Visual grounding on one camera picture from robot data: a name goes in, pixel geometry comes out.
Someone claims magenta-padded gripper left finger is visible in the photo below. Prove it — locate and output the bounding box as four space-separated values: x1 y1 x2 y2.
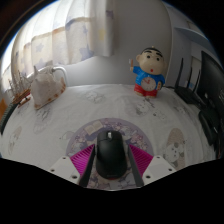
48 143 97 188

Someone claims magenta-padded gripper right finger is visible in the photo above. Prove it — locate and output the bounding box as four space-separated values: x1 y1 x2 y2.
127 143 177 188

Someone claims black computer mouse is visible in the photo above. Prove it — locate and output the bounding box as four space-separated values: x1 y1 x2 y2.
95 129 128 180

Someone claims white printed tablecloth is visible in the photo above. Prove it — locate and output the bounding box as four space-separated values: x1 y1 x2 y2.
0 83 217 175

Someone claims large white conch shell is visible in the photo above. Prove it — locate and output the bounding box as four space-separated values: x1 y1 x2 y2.
29 65 67 111

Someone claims black monitor stand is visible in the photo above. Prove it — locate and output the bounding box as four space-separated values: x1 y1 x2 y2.
198 106 224 149

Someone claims black router with antennas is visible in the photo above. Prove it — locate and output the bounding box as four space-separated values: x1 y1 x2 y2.
173 57 204 106

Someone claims cartoon boy figure clock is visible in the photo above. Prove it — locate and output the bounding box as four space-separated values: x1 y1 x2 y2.
129 45 167 98

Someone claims wooden model sailing ship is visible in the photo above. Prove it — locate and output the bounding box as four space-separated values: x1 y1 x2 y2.
8 69 33 108

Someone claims white star-print curtain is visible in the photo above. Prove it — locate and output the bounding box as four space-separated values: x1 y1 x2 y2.
1 0 115 84

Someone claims white wall shelf unit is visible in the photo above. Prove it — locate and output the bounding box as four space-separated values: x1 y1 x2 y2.
166 3 224 84

